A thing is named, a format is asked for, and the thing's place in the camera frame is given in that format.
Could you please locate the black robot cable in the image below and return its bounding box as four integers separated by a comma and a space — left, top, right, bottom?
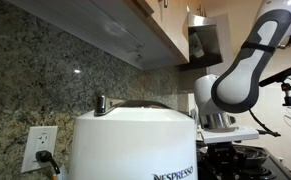
248, 33, 291, 138

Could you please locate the black power plug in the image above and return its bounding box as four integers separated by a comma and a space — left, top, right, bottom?
34, 150, 62, 175

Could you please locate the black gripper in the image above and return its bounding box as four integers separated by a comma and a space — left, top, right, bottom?
203, 141, 248, 180

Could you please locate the wooden upper cabinet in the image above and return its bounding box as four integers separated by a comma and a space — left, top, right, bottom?
4, 0, 190, 71

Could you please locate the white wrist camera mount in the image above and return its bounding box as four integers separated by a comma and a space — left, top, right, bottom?
198, 125, 260, 145

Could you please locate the white wall outlet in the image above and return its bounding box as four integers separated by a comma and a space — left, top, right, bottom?
20, 125, 59, 174

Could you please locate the black stereo camera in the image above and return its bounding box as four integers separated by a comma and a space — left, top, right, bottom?
258, 63, 291, 88

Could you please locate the Nespresso coffee machine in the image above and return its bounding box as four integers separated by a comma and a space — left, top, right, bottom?
68, 94, 199, 180

